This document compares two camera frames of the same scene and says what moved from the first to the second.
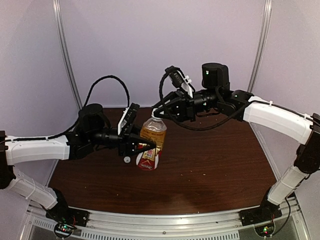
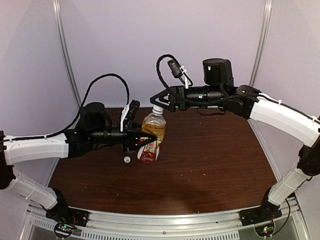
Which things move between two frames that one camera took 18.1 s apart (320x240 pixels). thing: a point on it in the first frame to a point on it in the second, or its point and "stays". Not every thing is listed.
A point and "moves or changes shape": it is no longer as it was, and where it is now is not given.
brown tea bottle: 154,130 moves or changes shape
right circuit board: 265,230 stays
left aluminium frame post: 60,28 stays
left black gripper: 126,143 to 131,134
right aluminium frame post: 262,49 stays
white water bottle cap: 127,159 stays
